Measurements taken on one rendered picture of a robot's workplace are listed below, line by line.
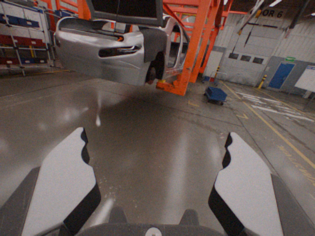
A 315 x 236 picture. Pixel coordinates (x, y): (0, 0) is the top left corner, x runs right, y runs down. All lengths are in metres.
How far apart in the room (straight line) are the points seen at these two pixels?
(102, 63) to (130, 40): 0.49
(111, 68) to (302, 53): 13.56
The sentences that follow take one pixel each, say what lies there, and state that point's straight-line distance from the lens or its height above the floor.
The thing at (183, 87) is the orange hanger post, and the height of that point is 0.69.
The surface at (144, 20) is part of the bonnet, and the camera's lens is 2.89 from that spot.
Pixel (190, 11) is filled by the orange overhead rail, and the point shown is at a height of 3.30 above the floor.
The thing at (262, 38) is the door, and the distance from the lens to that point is 13.12.
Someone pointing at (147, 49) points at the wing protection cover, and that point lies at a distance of 2.09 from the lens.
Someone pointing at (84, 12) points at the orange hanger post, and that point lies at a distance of 4.18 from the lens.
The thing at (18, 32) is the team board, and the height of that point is 1.08.
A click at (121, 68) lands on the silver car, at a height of 1.00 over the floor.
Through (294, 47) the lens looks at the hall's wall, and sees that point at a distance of 14.00.
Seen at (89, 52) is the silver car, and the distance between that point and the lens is 2.14.
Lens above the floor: 1.30
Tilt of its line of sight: 28 degrees down
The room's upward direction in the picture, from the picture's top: 11 degrees clockwise
